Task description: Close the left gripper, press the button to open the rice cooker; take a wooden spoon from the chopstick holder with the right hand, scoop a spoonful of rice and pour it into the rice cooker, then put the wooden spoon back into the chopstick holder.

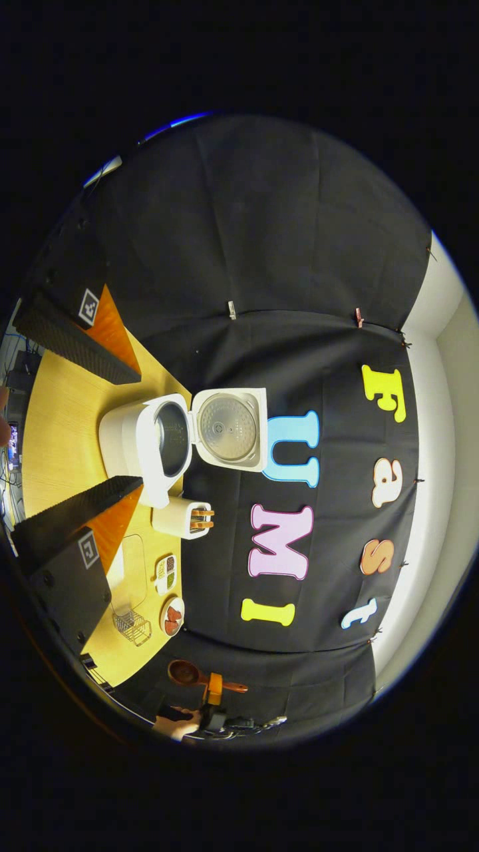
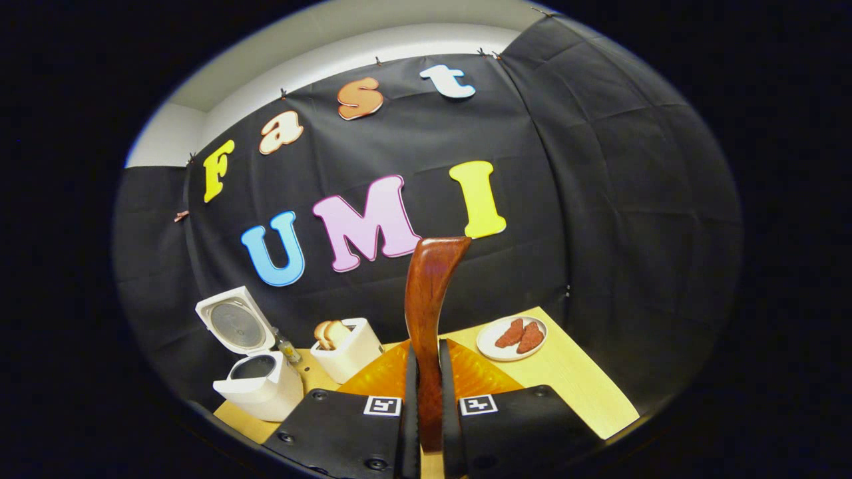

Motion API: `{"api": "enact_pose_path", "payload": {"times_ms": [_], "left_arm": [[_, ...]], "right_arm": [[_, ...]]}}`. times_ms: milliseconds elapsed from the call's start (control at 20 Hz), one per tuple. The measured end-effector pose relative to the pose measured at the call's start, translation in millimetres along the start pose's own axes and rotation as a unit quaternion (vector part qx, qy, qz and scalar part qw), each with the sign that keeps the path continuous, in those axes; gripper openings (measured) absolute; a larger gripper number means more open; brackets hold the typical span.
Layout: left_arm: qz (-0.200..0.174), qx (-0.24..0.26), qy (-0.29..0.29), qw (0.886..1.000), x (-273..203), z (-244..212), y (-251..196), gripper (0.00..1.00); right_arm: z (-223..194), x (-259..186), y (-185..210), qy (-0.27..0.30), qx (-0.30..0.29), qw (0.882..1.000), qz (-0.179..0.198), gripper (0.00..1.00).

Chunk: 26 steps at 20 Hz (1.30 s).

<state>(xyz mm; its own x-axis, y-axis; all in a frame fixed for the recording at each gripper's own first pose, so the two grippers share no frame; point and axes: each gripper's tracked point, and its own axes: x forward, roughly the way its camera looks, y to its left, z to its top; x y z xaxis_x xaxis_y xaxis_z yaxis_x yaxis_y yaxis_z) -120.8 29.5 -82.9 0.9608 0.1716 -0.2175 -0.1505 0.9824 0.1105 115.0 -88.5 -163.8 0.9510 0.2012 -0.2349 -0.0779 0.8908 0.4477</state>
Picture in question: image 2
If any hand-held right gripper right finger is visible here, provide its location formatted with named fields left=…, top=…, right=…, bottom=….
left=439, top=338, right=603, bottom=479

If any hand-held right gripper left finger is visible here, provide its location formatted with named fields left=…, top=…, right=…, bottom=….
left=263, top=339, right=421, bottom=479

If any brown wooden spoon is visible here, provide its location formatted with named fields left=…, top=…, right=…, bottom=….
left=404, top=236, right=473, bottom=453

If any white rice cooker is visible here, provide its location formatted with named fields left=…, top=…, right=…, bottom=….
left=195, top=286, right=305, bottom=422

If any round white plate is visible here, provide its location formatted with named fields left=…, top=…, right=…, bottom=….
left=476, top=315, right=548, bottom=363

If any white toaster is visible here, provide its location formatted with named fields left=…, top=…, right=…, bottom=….
left=310, top=317, right=385, bottom=385

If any red meat slice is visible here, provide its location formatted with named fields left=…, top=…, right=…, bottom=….
left=495, top=318, right=525, bottom=348
left=517, top=322, right=545, bottom=354

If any clear glass bottle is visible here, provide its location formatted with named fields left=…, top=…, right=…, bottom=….
left=272, top=326, right=302, bottom=365

